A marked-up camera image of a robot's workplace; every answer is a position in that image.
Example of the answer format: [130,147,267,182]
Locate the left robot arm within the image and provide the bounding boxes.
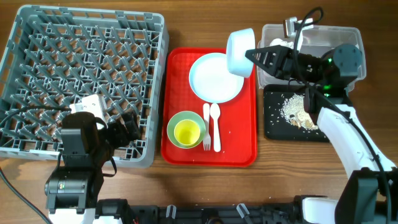
[44,111,141,223]

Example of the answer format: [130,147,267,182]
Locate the grey dishwasher rack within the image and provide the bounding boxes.
[1,5,169,168]

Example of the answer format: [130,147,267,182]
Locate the red plastic tray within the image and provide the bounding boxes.
[160,47,257,167]

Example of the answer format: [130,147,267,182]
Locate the white tissue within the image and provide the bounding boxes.
[269,39,294,49]

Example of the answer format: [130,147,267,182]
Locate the white plastic fork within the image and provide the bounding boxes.
[202,103,211,151]

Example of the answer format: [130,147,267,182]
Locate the light blue bowl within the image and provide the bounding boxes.
[226,28,255,78]

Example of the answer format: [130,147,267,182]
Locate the black waste tray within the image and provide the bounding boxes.
[263,84,328,142]

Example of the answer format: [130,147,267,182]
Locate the yellow plastic cup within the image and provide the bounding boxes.
[174,119,201,147]

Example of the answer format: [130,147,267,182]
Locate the white plastic spoon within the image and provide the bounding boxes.
[210,103,221,152]

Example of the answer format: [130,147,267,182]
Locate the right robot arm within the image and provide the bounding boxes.
[245,44,397,223]

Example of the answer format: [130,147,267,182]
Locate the clear plastic bin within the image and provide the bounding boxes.
[256,24,366,92]

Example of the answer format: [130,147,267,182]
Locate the light green bowl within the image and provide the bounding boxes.
[167,111,205,149]

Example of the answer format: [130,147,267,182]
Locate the light blue plate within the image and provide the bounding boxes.
[188,52,244,103]

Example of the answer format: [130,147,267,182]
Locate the rice and peanut shells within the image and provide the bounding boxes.
[280,93,318,131]

